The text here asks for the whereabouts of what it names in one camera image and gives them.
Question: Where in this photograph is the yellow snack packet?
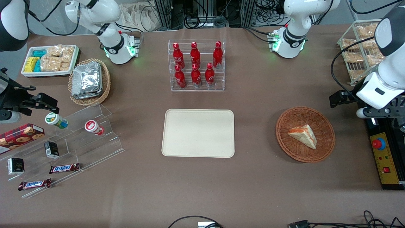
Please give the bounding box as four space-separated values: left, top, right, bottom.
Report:
24 57 40 73

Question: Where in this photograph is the tangle of black cables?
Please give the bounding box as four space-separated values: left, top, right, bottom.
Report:
256 0 287 18

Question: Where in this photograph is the green-lid white cup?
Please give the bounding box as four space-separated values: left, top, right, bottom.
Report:
45 112 69 129

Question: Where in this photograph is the oval tan wicker basket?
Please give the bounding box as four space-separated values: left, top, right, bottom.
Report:
68 58 111 106

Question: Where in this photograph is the white wire rack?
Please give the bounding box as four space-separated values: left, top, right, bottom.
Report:
337 20 390 86

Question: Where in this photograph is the silver foil packet stack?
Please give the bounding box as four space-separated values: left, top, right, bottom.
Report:
71 61 103 100

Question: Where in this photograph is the yellow control panel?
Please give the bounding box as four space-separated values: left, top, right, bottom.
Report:
370 132 401 185

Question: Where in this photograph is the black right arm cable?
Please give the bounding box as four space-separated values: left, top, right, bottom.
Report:
28 0 80 36

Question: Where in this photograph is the clear bag of pastry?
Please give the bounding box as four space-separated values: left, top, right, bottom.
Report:
356 25 379 40
348 69 366 81
343 52 365 64
342 38 358 51

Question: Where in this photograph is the aluminium frame post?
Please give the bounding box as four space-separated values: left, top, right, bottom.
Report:
242 0 257 28
153 0 173 30

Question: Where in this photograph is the red-lid white cup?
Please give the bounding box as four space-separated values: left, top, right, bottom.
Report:
84 120 105 136

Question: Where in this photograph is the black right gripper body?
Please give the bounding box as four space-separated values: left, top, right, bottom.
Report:
0 68 37 112

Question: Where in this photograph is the clear acrylic stepped display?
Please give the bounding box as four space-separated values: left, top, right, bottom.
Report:
0 103 125 199

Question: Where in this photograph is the clear acrylic bottle rack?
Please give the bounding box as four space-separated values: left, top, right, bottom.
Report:
168 39 226 92

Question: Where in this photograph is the white rectangular snack bin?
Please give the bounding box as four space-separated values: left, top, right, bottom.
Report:
21 45 79 78

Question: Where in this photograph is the black looped cable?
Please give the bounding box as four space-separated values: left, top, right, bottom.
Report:
168 216 223 228

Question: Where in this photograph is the beige cloth bag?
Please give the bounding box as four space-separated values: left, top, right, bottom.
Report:
119 3 165 32

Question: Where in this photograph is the round brown wicker basket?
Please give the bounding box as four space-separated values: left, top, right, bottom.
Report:
275 106 336 163

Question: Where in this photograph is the clear bag of crackers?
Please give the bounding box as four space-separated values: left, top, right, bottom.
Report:
46 45 64 58
40 56 62 72
62 46 75 63

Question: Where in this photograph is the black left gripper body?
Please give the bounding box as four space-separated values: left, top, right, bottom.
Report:
344 87 362 105

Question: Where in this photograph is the beige plastic tray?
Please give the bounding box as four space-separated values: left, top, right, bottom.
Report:
161 109 235 158

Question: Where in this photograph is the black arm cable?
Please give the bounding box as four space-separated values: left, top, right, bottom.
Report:
330 35 385 96
28 0 80 36

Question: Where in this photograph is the small black box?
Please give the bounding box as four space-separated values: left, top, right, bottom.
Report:
7 157 25 175
44 141 60 159

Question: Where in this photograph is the brown snickers bar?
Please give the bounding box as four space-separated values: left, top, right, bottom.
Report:
49 163 80 174
18 178 52 191

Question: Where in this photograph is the red cola bottle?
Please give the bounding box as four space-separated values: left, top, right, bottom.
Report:
172 42 185 69
191 63 202 88
174 65 186 89
190 41 201 67
205 63 215 88
213 41 223 69

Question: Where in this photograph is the red plaid cookie box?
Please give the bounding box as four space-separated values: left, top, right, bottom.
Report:
0 123 45 155

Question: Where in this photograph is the black cable with connector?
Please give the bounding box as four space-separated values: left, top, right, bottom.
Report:
288 210 405 228

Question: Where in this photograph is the triangle sandwich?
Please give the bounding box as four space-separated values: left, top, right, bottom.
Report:
287 124 317 150

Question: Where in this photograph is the black equipment base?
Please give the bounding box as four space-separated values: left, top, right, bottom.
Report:
364 101 405 190

